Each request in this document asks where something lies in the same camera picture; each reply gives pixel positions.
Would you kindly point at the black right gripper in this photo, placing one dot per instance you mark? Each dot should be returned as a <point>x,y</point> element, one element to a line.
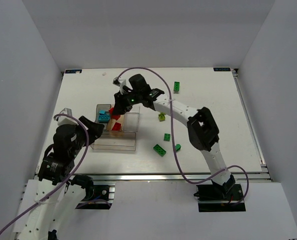
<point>123,99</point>

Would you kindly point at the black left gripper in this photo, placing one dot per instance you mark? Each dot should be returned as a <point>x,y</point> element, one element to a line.
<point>83,128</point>

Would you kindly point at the small red lego brick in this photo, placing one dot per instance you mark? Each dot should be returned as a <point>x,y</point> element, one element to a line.
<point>111,110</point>

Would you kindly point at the long cyan lego brick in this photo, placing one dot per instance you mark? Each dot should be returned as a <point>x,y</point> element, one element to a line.
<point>104,118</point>

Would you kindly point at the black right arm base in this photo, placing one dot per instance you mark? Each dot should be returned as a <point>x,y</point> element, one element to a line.
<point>215,198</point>

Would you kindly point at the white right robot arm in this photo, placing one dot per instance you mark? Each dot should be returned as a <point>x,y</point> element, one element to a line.
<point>203,132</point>

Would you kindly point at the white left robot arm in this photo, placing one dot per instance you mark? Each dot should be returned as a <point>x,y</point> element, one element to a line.
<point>59,189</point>

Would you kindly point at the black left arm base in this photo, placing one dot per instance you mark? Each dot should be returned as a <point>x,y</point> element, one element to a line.
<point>96,196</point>

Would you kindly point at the smoky grey plastic bin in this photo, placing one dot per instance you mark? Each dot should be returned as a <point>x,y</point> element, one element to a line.
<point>105,107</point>

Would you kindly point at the clear long front bin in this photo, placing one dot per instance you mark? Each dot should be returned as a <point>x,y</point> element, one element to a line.
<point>116,141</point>

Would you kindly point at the lime lego brick lower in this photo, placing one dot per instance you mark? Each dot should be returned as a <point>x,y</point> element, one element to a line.
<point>161,117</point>

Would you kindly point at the small green lego brick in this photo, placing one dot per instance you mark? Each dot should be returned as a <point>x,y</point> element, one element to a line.
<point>167,137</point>

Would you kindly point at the green long lego far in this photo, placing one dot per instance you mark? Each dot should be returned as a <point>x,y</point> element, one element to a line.
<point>176,87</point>

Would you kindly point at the blue label left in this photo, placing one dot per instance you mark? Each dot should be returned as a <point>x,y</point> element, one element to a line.
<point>73,71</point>

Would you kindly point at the blue label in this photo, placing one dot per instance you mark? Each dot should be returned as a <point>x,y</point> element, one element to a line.
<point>221,69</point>
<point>73,71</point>

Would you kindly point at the blue label right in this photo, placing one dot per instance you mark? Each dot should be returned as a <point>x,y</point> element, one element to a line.
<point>221,69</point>

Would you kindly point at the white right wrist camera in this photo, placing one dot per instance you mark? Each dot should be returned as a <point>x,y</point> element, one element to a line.
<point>120,83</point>

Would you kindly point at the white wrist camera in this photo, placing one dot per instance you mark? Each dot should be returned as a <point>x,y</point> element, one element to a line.
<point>63,118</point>
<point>120,83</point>

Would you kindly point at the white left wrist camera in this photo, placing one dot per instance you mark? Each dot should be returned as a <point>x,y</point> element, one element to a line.
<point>63,118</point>

